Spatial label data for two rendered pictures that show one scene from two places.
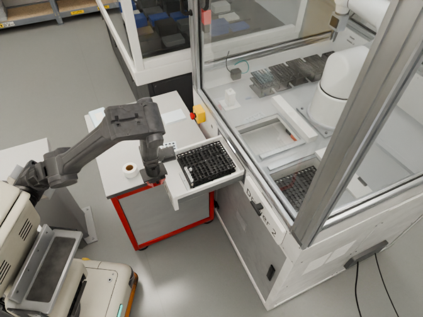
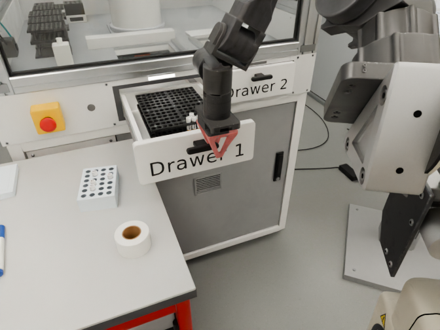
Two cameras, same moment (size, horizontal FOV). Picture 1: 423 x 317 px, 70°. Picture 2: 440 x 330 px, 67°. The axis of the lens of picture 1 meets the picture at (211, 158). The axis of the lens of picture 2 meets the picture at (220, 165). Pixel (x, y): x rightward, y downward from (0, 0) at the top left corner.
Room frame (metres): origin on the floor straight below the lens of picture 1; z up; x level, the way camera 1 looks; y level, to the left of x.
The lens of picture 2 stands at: (0.71, 0.86, 1.31)
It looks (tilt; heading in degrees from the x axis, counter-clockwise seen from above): 36 degrees down; 273
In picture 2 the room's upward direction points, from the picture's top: straight up
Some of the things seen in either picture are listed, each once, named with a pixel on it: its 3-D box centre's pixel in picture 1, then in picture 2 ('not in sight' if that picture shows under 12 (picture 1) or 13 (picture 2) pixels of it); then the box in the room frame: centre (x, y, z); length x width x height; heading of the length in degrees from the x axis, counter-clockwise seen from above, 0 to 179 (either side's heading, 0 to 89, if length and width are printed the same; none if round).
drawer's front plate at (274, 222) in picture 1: (262, 209); (255, 82); (0.64, -0.21, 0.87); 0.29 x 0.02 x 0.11; 24
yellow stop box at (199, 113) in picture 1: (198, 114); (48, 118); (1.22, 0.07, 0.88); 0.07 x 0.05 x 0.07; 24
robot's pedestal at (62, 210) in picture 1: (50, 202); not in sight; (0.98, 0.98, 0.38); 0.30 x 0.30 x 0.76; 24
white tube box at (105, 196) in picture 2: (165, 151); (99, 187); (1.04, 0.24, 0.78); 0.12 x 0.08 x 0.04; 104
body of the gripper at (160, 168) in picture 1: (152, 168); (217, 105); (0.75, 0.24, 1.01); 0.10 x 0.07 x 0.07; 115
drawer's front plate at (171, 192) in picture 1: (164, 178); (198, 151); (0.80, 0.21, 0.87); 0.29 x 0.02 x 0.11; 24
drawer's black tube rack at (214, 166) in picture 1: (206, 165); (175, 116); (0.88, 0.03, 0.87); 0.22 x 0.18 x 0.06; 114
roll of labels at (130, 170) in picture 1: (130, 170); (133, 239); (0.92, 0.40, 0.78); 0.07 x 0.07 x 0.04
